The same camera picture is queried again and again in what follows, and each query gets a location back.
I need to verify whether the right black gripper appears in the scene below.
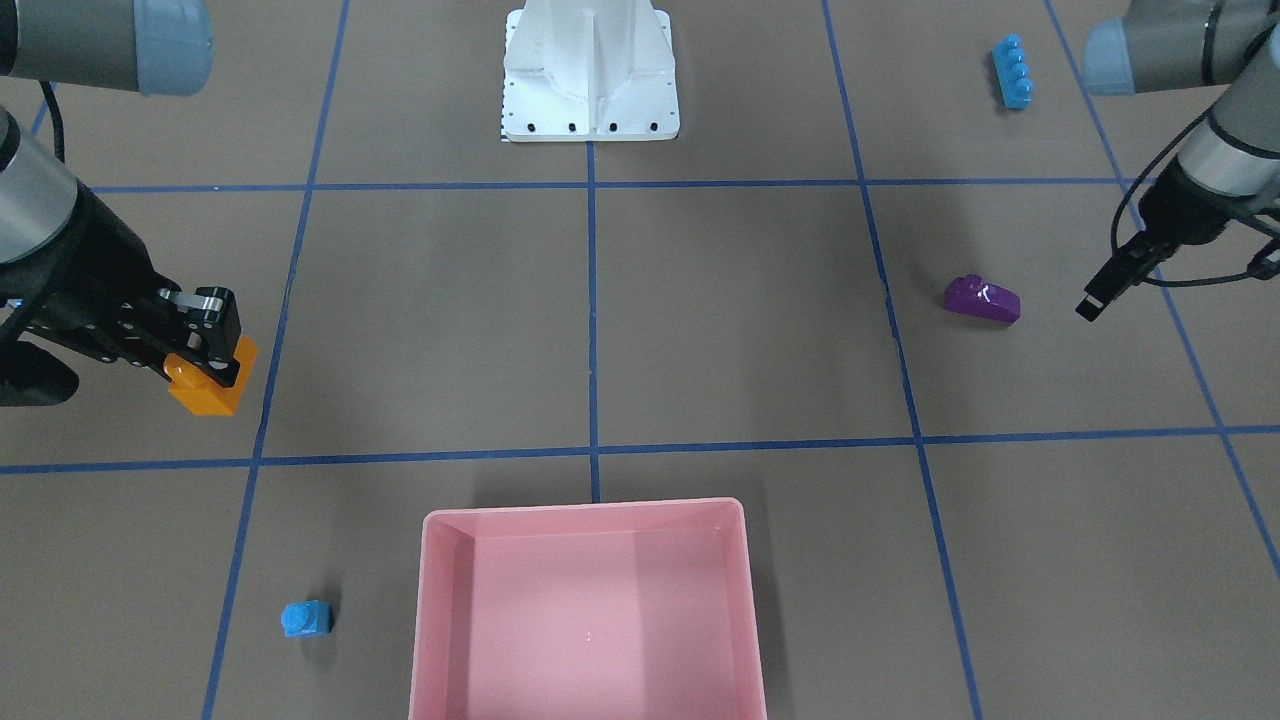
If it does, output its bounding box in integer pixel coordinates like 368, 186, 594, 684
3, 184, 241, 407

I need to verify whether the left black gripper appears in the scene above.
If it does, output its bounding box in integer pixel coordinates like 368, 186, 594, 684
1075, 160, 1245, 322

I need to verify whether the orange sloped block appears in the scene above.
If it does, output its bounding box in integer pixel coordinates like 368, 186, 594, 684
163, 336, 259, 416

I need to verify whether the purple sloped block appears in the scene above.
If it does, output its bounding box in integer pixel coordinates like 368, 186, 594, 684
943, 274, 1021, 325

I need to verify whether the long blue four-stud block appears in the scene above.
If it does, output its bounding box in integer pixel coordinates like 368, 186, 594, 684
991, 35, 1036, 111

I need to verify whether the small blue block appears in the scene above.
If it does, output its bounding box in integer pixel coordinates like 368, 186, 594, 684
279, 600, 335, 638

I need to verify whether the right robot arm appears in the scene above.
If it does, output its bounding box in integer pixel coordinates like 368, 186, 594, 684
1, 1, 257, 416

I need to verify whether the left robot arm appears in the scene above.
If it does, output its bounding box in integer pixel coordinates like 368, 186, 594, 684
1076, 1, 1279, 322

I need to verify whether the pink plastic box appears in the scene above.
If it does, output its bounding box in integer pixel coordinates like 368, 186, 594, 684
407, 497, 768, 719

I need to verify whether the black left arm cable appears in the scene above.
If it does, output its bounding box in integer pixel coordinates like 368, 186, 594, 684
1110, 105, 1280, 290

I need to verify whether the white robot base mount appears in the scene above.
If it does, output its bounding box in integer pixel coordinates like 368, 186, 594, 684
500, 1, 681, 143

